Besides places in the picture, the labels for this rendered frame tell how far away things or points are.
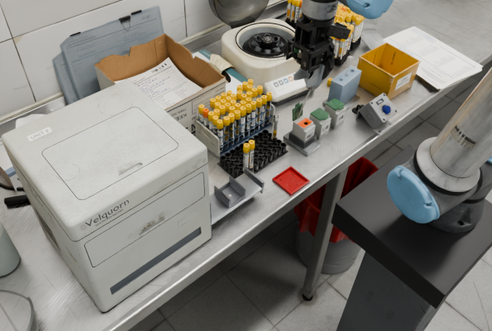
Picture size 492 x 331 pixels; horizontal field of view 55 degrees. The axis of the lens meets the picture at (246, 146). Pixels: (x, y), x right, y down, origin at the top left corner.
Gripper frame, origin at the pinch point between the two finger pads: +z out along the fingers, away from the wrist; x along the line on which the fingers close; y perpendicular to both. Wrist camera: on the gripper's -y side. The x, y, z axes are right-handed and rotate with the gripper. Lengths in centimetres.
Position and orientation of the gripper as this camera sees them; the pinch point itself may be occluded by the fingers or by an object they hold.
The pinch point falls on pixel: (312, 83)
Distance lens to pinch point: 118.4
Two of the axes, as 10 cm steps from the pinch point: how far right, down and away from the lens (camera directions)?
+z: -0.3, 7.1, 7.1
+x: 6.9, 5.3, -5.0
